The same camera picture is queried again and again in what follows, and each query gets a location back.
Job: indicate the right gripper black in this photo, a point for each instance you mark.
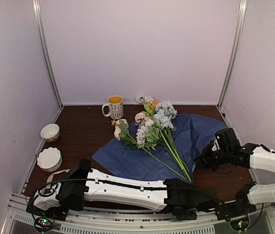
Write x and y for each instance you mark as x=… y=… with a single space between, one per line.
x=203 y=159

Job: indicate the blue tissue paper sheet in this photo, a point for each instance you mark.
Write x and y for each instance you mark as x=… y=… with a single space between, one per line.
x=193 y=133

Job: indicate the white hydrangea fake flower bunch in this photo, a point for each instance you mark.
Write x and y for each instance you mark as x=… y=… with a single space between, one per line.
x=150 y=134

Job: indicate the orange fake flower stem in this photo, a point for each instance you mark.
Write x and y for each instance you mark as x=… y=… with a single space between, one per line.
x=154 y=104

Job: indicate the pink fake flower stem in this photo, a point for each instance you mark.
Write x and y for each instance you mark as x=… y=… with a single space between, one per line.
x=142 y=117

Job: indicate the white small fake flower stem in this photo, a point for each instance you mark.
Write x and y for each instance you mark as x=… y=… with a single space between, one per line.
x=146 y=101

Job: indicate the floral mug yellow inside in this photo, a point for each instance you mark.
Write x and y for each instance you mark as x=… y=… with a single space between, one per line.
x=115 y=107

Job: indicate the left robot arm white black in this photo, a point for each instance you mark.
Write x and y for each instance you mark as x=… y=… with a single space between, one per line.
x=84 y=183

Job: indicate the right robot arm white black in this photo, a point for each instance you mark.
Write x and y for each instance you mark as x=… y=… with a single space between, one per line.
x=250 y=156

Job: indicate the scalloped white bowl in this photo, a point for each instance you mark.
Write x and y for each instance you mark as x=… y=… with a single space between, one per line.
x=50 y=159

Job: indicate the cream printed ribbon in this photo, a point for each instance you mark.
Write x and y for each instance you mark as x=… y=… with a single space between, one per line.
x=57 y=174

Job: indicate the round white bowl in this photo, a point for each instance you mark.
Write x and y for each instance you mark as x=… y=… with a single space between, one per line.
x=50 y=133

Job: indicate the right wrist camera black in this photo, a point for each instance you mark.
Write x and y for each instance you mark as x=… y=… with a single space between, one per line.
x=227 y=140

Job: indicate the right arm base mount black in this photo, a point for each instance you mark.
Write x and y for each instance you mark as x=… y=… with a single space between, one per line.
x=235 y=208

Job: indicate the front aluminium frame rail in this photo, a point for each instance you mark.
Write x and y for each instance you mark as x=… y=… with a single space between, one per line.
x=103 y=221

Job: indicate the right vertical aluminium rail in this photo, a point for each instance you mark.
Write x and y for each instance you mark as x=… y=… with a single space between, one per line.
x=241 y=17

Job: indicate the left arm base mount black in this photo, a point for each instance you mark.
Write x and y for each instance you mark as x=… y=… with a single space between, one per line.
x=44 y=221

